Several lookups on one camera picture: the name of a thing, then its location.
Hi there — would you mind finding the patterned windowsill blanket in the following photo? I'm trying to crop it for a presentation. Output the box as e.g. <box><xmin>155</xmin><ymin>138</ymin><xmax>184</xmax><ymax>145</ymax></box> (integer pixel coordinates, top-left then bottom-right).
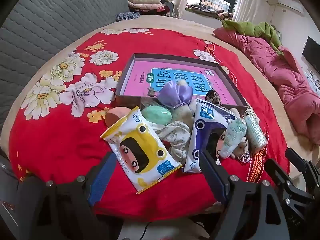
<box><xmin>187</xmin><ymin>4</ymin><xmax>234</xmax><ymax>20</ymax></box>

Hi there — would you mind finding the leopard print scrunchie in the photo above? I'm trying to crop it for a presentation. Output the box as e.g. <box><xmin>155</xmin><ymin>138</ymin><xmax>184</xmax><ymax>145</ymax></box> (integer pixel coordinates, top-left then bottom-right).
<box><xmin>205</xmin><ymin>89</ymin><xmax>222</xmax><ymax>105</ymax></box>

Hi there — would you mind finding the blue patterned cloth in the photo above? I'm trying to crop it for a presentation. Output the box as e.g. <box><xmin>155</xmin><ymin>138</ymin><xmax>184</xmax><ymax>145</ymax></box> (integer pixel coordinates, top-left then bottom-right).
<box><xmin>116</xmin><ymin>12</ymin><xmax>140</xmax><ymax>22</ymax></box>

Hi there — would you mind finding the white floral scrunchie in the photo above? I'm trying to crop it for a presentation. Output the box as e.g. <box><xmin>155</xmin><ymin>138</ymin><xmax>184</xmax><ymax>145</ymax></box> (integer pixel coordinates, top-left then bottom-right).
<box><xmin>156</xmin><ymin>120</ymin><xmax>194</xmax><ymax>164</ymax></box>

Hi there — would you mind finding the pink book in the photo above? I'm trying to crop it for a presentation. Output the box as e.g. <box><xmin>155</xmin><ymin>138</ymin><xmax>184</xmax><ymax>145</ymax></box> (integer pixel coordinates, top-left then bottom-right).
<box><xmin>127</xmin><ymin>60</ymin><xmax>238</xmax><ymax>105</ymax></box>

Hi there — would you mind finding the dark patterned folded blanket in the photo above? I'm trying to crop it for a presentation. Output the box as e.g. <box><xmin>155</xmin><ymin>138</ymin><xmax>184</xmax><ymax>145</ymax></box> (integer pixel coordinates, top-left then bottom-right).
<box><xmin>132</xmin><ymin>5</ymin><xmax>171</xmax><ymax>15</ymax></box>

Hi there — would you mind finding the black cable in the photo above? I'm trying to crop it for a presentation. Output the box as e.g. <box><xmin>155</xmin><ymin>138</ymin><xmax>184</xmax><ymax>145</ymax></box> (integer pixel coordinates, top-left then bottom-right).
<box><xmin>139</xmin><ymin>220</ymin><xmax>153</xmax><ymax>240</ymax></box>

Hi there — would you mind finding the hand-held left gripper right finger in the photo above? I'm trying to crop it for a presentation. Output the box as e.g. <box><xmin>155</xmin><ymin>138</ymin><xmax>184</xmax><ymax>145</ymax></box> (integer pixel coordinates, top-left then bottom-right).
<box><xmin>199</xmin><ymin>150</ymin><xmax>298</xmax><ymax>240</ymax></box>

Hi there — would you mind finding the shallow cardboard box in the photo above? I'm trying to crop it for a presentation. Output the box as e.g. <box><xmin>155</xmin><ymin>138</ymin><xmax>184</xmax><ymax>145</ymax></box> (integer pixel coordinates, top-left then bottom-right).
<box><xmin>115</xmin><ymin>53</ymin><xmax>249</xmax><ymax>120</ymax></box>

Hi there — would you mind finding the blue wet wipes pack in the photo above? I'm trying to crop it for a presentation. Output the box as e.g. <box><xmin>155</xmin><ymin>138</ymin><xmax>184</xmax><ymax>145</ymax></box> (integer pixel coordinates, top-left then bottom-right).
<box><xmin>183</xmin><ymin>99</ymin><xmax>237</xmax><ymax>173</ymax></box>

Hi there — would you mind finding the grey quilted headboard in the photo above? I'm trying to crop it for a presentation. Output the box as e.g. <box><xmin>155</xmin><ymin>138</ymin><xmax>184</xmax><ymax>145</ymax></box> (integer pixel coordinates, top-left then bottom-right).
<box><xmin>0</xmin><ymin>0</ymin><xmax>130</xmax><ymax>130</ymax></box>

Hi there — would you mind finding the white air conditioner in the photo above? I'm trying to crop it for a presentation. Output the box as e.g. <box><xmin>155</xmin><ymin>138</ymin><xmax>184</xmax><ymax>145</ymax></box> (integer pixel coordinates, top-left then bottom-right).
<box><xmin>277</xmin><ymin>0</ymin><xmax>304</xmax><ymax>13</ymax></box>

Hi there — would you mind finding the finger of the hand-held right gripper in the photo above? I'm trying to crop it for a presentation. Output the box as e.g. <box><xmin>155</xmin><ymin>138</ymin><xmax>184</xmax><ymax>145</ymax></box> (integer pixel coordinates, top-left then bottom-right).
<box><xmin>264</xmin><ymin>158</ymin><xmax>315</xmax><ymax>205</ymax></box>
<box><xmin>285</xmin><ymin>147</ymin><xmax>320</xmax><ymax>193</ymax></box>

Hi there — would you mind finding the green blanket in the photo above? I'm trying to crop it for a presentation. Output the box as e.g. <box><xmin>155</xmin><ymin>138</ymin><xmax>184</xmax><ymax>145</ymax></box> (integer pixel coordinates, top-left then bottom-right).
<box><xmin>221</xmin><ymin>19</ymin><xmax>284</xmax><ymax>55</ymax></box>

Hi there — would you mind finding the green printed tissue pack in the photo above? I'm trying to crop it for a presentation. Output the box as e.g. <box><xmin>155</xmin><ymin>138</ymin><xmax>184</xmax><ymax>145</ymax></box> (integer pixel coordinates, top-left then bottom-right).
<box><xmin>219</xmin><ymin>118</ymin><xmax>247</xmax><ymax>158</ymax></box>
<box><xmin>244</xmin><ymin>114</ymin><xmax>267</xmax><ymax>154</ymax></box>

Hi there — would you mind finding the yellow wet wipes pack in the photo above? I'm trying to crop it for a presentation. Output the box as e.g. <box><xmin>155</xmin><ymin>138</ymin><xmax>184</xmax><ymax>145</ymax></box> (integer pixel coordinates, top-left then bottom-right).
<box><xmin>100</xmin><ymin>106</ymin><xmax>182</xmax><ymax>194</ymax></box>

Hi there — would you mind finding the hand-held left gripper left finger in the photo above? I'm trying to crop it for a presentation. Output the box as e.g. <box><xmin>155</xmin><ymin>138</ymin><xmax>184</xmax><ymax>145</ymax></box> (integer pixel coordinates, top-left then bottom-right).
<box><xmin>19</xmin><ymin>151</ymin><xmax>123</xmax><ymax>240</ymax></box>

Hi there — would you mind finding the black television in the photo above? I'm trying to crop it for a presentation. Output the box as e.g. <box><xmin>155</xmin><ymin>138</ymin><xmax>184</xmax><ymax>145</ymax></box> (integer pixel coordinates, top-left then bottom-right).
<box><xmin>302</xmin><ymin>36</ymin><xmax>320</xmax><ymax>68</ymax></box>

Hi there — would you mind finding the green sponge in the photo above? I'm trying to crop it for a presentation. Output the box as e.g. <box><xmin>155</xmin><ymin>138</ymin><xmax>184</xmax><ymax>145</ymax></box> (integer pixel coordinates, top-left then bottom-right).
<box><xmin>141</xmin><ymin>104</ymin><xmax>173</xmax><ymax>127</ymax></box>

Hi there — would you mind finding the peach makeup sponge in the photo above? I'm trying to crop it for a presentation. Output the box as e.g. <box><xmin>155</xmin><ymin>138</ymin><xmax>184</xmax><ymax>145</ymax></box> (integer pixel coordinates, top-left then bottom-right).
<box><xmin>105</xmin><ymin>107</ymin><xmax>133</xmax><ymax>128</ymax></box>

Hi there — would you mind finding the red floral blanket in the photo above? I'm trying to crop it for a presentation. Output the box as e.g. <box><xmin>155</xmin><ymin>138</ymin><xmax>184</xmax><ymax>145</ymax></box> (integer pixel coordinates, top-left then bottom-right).
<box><xmin>9</xmin><ymin>27</ymin><xmax>290</xmax><ymax>215</ymax></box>

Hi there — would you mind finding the beige bed sheet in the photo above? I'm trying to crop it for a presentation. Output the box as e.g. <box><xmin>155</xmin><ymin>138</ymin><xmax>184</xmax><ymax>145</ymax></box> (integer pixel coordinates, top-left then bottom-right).
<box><xmin>0</xmin><ymin>14</ymin><xmax>320</xmax><ymax>180</ymax></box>

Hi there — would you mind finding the small pink plush keychain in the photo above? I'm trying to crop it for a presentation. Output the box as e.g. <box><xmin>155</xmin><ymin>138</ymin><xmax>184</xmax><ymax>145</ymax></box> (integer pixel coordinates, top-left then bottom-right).
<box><xmin>231</xmin><ymin>139</ymin><xmax>250</xmax><ymax>163</ymax></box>

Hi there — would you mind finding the white tv cabinet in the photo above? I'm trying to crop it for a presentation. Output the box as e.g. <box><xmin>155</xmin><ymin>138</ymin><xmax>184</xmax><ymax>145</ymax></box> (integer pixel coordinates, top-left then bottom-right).
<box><xmin>304</xmin><ymin>66</ymin><xmax>320</xmax><ymax>100</ymax></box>

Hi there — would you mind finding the pink folded blanket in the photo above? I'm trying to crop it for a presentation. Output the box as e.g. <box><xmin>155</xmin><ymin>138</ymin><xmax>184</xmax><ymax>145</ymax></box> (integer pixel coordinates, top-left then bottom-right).
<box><xmin>128</xmin><ymin>1</ymin><xmax>165</xmax><ymax>11</ymax></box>

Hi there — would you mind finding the pink quilt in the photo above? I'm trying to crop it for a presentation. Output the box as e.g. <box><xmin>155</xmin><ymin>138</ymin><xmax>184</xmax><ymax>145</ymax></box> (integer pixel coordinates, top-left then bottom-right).
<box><xmin>214</xmin><ymin>26</ymin><xmax>320</xmax><ymax>145</ymax></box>

